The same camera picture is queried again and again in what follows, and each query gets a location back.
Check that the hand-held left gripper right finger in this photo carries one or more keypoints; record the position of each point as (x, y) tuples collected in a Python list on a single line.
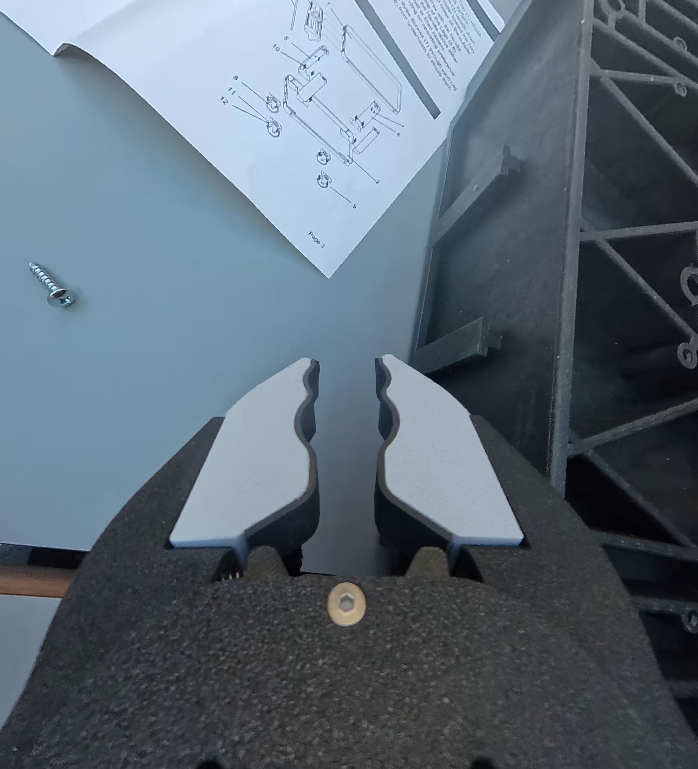
[(445, 468)]

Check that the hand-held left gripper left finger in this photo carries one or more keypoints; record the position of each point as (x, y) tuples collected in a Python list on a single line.
[(253, 456)]

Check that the black plastic ribbed platform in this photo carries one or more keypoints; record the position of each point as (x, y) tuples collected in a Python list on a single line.
[(505, 240)]

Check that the silver screw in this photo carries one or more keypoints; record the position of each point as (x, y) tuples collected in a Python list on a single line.
[(60, 295)]

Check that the brown wooden bar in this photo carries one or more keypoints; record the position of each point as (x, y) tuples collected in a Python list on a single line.
[(12, 580)]

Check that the white instruction booklet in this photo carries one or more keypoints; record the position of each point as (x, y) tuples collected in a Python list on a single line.
[(205, 90)]

